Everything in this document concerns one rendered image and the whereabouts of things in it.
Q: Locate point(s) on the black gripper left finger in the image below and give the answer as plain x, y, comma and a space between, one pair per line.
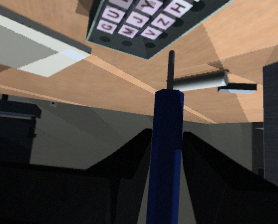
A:
109, 192

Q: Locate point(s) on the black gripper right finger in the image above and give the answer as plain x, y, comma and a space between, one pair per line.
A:
222, 191

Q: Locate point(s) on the blue stylus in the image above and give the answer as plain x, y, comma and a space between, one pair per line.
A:
165, 162

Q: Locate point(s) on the dark grey keyboard with keys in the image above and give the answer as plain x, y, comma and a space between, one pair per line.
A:
144, 28

